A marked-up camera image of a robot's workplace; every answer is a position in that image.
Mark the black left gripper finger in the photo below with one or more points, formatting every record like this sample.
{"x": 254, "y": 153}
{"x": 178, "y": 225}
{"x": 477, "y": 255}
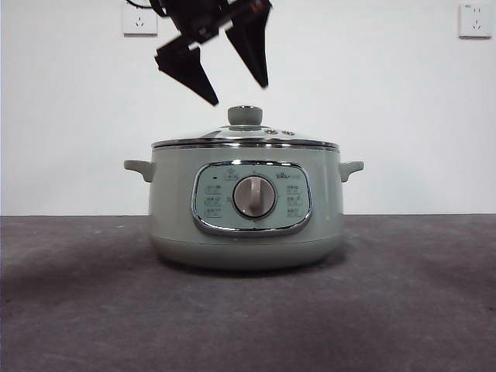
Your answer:
{"x": 252, "y": 42}
{"x": 186, "y": 66}

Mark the glass lid with green knob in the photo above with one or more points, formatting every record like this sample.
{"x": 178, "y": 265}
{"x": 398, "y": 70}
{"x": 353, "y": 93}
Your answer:
{"x": 245, "y": 116}

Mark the sage green electric pot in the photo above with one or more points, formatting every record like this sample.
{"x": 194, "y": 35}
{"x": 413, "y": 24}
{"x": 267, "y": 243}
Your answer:
{"x": 174, "y": 201}

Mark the white wall socket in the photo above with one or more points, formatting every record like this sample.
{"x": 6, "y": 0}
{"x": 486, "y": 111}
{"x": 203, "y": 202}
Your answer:
{"x": 477, "y": 21}
{"x": 139, "y": 24}

